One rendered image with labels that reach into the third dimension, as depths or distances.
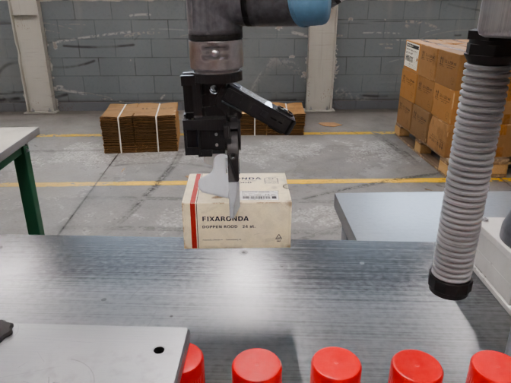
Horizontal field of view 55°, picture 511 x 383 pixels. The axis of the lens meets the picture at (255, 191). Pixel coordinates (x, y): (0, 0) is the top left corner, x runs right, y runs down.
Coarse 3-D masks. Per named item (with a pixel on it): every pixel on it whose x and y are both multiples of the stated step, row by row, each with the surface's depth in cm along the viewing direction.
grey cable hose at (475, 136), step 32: (480, 64) 33; (480, 96) 34; (480, 128) 35; (480, 160) 36; (448, 192) 38; (480, 192) 36; (448, 224) 38; (480, 224) 38; (448, 256) 39; (448, 288) 39
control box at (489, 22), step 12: (492, 0) 27; (504, 0) 27; (480, 12) 28; (492, 12) 27; (504, 12) 27; (480, 24) 28; (492, 24) 28; (504, 24) 27; (492, 36) 28; (504, 36) 28
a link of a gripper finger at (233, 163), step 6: (234, 132) 69; (234, 138) 69; (228, 144) 69; (234, 144) 69; (228, 150) 68; (234, 150) 68; (228, 156) 69; (234, 156) 69; (228, 162) 69; (234, 162) 69; (228, 168) 69; (234, 168) 69; (228, 174) 69; (234, 174) 69; (228, 180) 69; (234, 180) 69
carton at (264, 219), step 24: (192, 192) 75; (240, 192) 75; (264, 192) 75; (288, 192) 75; (192, 216) 72; (216, 216) 72; (240, 216) 72; (264, 216) 72; (288, 216) 72; (192, 240) 73; (216, 240) 73; (240, 240) 73; (264, 240) 74; (288, 240) 74
